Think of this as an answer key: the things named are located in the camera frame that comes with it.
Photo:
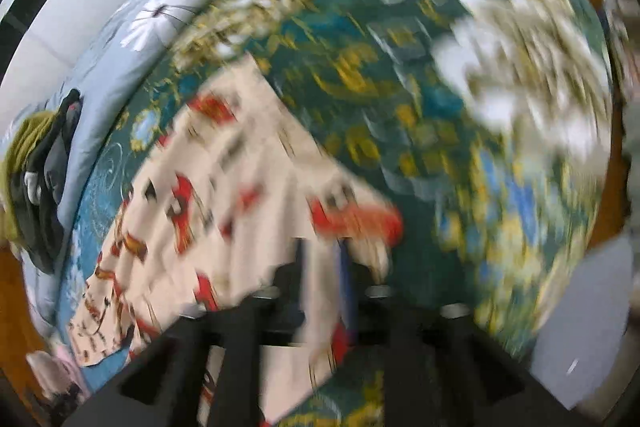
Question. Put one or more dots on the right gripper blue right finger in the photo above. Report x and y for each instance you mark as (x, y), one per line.
(440, 368)

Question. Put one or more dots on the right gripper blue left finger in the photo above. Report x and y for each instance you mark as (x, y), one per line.
(163, 386)

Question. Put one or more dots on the cream car-print pyjama garment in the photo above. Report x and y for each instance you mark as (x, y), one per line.
(237, 188)

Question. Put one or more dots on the orange wooden headboard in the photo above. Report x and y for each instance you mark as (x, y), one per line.
(18, 335)

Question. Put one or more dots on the dark grey fleece garment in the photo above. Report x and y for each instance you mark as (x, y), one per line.
(39, 225)

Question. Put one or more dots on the white fleece garment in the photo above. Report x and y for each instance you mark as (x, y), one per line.
(32, 187)

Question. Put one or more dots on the teal floral bed blanket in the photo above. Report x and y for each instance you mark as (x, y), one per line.
(486, 123)

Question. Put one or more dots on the olive green knitted garment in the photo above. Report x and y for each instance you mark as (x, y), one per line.
(28, 135)

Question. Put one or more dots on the light blue floral duvet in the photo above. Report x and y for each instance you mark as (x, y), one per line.
(132, 40)

